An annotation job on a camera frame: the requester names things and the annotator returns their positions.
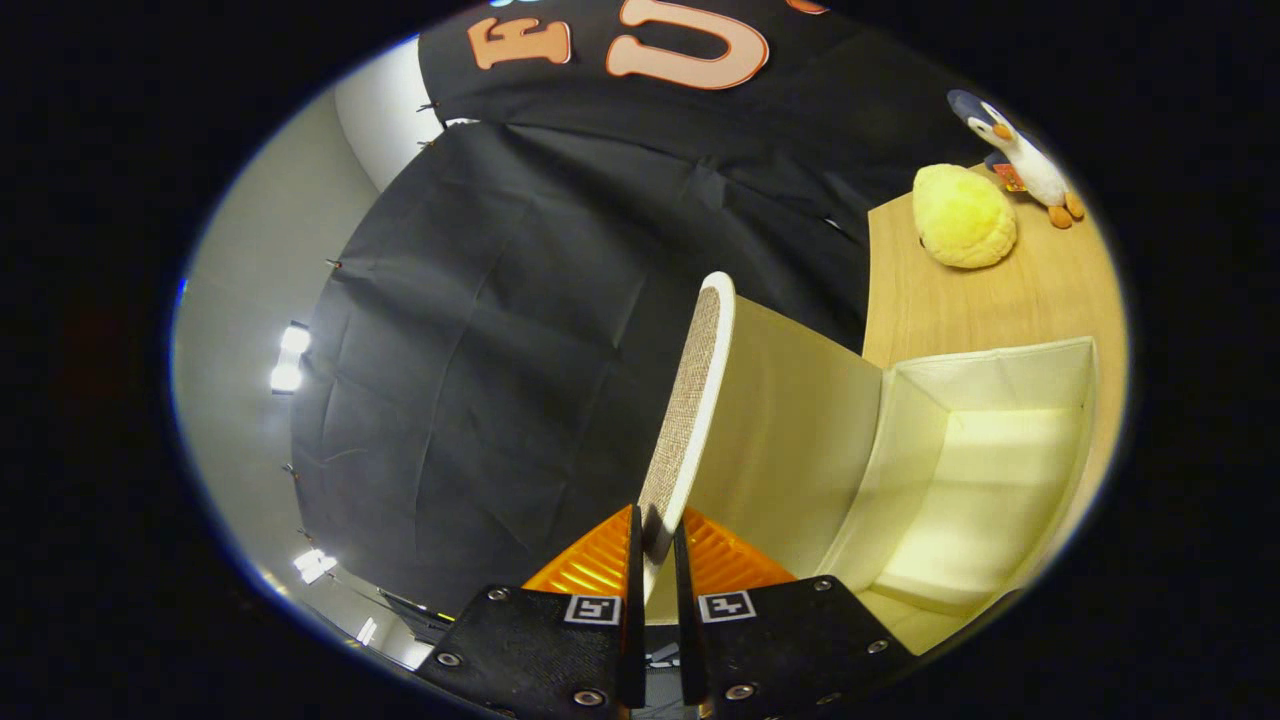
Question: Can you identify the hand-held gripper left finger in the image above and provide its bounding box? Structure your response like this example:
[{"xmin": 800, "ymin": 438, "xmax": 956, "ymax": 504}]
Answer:
[{"xmin": 415, "ymin": 505, "xmax": 646, "ymax": 720}]

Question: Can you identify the penguin plush toy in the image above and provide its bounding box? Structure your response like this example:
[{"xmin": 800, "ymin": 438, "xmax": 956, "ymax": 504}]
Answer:
[{"xmin": 947, "ymin": 88, "xmax": 1086, "ymax": 230}]

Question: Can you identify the yellow round plush toy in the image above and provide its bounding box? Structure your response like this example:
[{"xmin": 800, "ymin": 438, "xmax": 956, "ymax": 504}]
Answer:
[{"xmin": 912, "ymin": 163, "xmax": 1018, "ymax": 269}]

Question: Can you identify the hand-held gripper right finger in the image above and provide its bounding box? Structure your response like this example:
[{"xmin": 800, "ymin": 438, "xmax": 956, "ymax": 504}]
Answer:
[{"xmin": 672, "ymin": 508, "xmax": 916, "ymax": 720}]

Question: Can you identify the black backdrop cloth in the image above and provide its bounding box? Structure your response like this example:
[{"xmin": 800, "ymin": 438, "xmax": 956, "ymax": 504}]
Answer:
[{"xmin": 290, "ymin": 0, "xmax": 1001, "ymax": 616}]

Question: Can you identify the beige fabric storage box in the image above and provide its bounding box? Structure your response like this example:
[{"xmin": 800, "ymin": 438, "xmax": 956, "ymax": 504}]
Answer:
[{"xmin": 637, "ymin": 272, "xmax": 1101, "ymax": 656}]

